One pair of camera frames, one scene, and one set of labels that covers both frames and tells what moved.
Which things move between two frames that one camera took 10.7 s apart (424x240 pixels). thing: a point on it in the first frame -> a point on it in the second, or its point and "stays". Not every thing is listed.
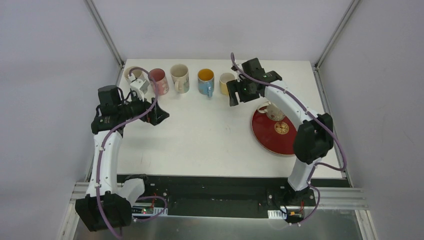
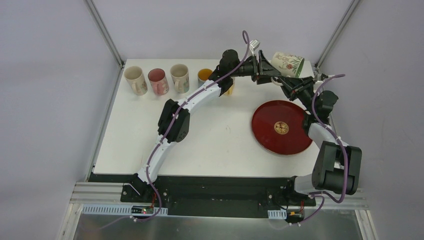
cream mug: [272, 111] -> [286, 65]
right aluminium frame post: [342, 24] stays
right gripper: [239, 89] -> [298, 86]
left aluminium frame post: [103, 32] stays
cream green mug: [180, 75] stays
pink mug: [159, 75] stays
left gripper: [151, 112] -> [261, 67]
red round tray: [276, 137] stays
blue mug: [206, 81] stays
